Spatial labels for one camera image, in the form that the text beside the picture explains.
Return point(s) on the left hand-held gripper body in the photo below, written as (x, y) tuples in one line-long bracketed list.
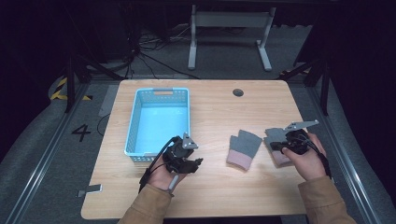
[(179, 154)]

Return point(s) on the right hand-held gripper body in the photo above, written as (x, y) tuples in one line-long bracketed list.
[(297, 140)]

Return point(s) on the light blue plastic basket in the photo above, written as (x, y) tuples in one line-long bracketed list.
[(158, 121)]

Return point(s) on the person's right hand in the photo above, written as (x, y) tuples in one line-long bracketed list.
[(306, 163)]

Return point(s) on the person's left hand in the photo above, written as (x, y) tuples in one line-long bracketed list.
[(162, 179)]

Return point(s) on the black metal stand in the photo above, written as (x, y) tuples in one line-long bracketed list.
[(71, 84), (324, 84)]

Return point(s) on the aluminium floor rail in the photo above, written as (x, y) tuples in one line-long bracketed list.
[(345, 168), (43, 161)]

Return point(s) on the grey metal table frame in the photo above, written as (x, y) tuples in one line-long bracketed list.
[(229, 19)]

